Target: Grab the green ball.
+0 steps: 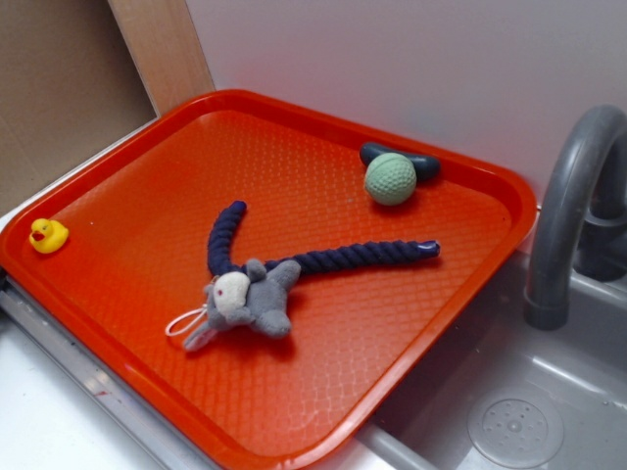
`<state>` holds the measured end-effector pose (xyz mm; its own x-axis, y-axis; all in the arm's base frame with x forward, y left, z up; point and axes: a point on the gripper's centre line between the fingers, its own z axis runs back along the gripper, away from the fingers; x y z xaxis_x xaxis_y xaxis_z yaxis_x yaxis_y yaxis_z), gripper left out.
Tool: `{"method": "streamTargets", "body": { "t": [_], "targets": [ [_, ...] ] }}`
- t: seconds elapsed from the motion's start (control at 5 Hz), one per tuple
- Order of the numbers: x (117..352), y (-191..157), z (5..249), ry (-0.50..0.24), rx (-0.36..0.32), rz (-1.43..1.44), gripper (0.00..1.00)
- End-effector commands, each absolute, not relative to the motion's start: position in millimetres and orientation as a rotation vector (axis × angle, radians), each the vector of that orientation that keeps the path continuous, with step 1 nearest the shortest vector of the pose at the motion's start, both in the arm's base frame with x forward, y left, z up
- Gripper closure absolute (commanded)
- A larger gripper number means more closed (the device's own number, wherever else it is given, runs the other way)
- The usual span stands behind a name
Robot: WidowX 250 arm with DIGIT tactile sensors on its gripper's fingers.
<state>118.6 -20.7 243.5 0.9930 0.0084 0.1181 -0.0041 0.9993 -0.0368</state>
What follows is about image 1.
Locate green dimpled ball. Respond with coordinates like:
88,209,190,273
364,153,417,206

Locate orange plastic tray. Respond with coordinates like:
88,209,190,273
1,91,536,469

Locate dark grey sausage-shaped toy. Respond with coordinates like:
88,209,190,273
359,142,441,182

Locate grey plastic sink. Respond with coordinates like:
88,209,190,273
358,254,626,469

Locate light wooden board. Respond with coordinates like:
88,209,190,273
109,0,215,117

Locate yellow rubber duck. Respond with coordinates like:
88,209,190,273
28,218,70,255

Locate grey plastic faucet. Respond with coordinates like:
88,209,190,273
524,105,626,330

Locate navy blue twisted rope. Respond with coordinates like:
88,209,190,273
207,199,441,280

